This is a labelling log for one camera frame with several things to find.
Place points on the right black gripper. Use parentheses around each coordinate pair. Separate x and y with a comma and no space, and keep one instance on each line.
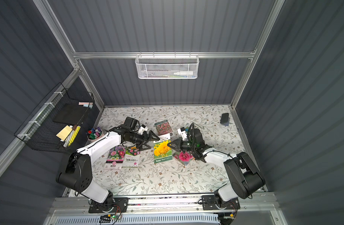
(180,144)

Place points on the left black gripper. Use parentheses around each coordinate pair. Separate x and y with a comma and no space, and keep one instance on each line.
(146,138)

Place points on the yellow sunflower seed packet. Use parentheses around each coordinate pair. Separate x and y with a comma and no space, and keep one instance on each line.
(162,152)

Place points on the purple pink flower seed packet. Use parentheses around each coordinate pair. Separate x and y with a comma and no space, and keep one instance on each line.
(115,158)

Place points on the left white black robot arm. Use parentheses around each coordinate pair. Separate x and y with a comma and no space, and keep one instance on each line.
(75,170)

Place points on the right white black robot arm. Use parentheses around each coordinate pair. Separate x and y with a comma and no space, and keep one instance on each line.
(244,178)

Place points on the pink carnation seed packet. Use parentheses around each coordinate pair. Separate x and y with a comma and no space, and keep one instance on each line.
(183,157)

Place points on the red pink field seed packet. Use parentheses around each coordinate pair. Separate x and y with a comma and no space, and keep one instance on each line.
(163,128)

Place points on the pink marker cup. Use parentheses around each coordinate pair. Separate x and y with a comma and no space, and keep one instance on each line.
(95,134)

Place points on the black rectangular eraser block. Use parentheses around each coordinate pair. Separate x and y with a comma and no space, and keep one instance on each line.
(225,119)

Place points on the white bottle in basket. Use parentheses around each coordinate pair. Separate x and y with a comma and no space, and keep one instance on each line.
(184,73)

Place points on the black notebook in basket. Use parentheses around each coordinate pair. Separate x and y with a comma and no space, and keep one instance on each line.
(71,114)

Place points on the yellow sticky note pad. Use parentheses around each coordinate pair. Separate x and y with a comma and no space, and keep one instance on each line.
(65,133)

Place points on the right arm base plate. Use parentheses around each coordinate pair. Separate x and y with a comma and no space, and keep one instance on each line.
(212,202)

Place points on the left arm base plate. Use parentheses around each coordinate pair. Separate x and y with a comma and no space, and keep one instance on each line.
(111,205)

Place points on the white wire mesh basket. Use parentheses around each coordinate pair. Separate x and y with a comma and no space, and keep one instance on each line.
(163,68)

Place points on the black wire wall basket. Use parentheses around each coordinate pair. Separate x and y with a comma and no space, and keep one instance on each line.
(39,132)

